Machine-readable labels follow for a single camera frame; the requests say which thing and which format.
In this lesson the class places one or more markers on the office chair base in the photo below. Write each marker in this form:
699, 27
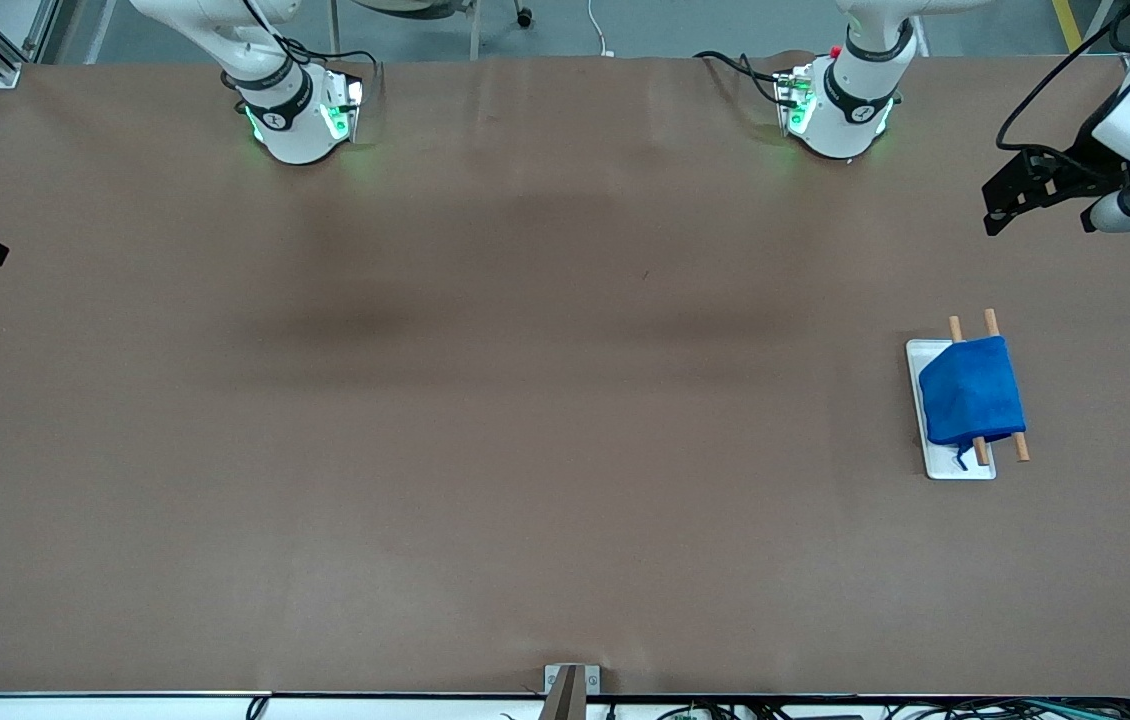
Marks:
523, 16

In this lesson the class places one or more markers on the blue microfibre towel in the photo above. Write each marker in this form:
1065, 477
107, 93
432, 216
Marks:
970, 395

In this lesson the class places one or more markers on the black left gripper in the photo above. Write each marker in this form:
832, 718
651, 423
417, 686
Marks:
1076, 165

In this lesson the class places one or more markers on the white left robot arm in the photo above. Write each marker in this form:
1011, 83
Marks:
840, 125

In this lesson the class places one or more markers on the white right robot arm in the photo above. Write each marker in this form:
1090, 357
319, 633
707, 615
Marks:
290, 130

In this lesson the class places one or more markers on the grey metal mount bracket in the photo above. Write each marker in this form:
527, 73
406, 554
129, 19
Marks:
571, 685

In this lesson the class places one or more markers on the white rack base tray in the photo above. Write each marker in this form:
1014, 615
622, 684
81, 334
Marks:
940, 462

